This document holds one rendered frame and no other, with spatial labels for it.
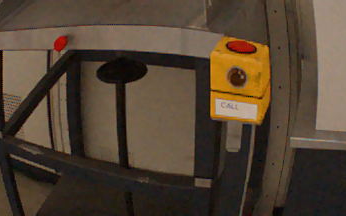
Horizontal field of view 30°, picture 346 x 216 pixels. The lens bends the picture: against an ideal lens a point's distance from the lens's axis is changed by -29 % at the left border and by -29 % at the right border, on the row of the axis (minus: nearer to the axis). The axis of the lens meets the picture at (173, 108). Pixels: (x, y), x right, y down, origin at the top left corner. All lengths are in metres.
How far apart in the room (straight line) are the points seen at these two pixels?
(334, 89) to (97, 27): 0.50
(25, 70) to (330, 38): 1.40
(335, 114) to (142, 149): 1.16
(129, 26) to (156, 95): 0.83
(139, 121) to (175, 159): 0.14
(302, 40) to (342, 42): 0.86
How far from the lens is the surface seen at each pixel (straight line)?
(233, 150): 1.23
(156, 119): 2.28
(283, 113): 2.18
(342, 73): 1.24
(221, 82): 1.17
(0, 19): 1.66
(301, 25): 2.04
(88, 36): 1.47
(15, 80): 2.44
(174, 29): 1.41
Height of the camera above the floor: 1.33
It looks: 26 degrees down
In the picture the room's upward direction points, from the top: straight up
